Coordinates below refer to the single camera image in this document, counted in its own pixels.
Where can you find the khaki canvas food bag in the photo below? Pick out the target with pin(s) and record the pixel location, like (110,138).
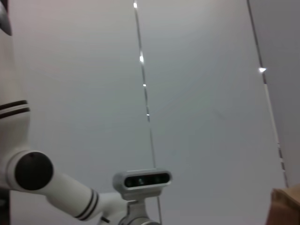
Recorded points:
(284,206)

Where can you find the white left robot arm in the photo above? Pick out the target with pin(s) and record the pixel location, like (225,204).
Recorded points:
(65,187)

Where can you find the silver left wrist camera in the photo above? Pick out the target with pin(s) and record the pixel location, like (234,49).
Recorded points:
(143,181)

